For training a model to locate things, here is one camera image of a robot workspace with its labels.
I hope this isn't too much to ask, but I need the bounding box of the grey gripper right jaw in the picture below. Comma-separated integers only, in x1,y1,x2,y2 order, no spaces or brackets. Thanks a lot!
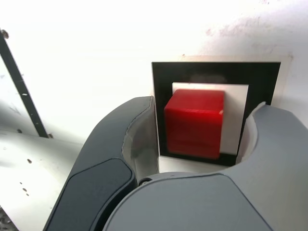
102,101,308,231

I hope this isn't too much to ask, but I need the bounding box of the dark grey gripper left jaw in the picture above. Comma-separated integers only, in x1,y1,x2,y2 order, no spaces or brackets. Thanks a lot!
43,95,161,231

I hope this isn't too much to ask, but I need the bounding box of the red cube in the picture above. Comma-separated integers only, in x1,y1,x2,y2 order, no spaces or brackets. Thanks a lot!
164,89,226,160

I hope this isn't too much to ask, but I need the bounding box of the black tape square outline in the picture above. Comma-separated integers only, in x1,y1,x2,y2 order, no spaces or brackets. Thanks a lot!
151,62,282,167

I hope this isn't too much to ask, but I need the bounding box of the black tape strip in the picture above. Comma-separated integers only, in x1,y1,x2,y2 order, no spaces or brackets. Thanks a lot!
0,36,49,138

